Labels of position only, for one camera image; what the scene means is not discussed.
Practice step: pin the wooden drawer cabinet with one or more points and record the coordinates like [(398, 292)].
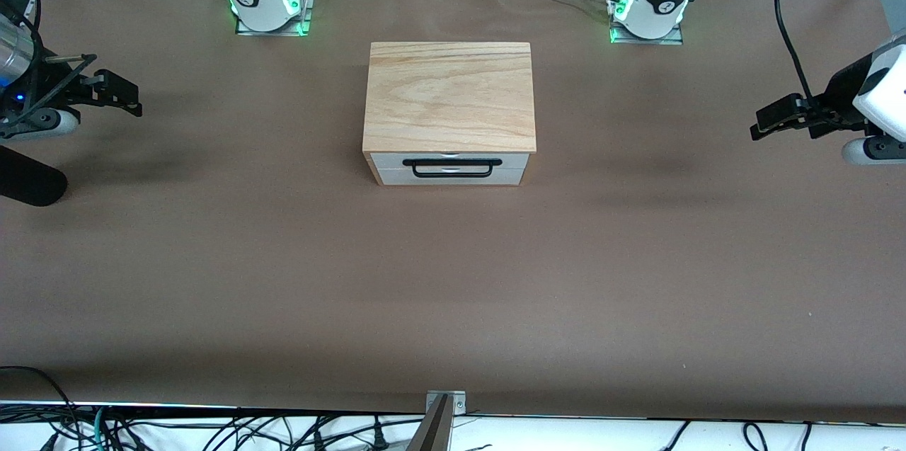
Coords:
[(449, 97)]

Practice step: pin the brown table cover sheet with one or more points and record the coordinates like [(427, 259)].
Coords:
[(453, 281)]

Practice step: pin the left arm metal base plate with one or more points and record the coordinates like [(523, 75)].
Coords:
[(676, 39)]

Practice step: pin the white lower drawer front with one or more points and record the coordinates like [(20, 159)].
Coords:
[(506, 178)]

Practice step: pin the wooden drawer with white front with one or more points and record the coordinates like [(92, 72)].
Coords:
[(386, 161)]

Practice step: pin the brown camera mount bar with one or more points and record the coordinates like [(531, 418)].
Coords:
[(433, 430)]

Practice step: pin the small metal bracket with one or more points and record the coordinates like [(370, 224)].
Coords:
[(458, 401)]

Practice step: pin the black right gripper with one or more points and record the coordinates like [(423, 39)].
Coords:
[(65, 91)]

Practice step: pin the black cylindrical foam object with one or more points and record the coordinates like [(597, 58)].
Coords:
[(28, 178)]

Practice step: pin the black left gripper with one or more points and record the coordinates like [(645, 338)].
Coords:
[(842, 91)]

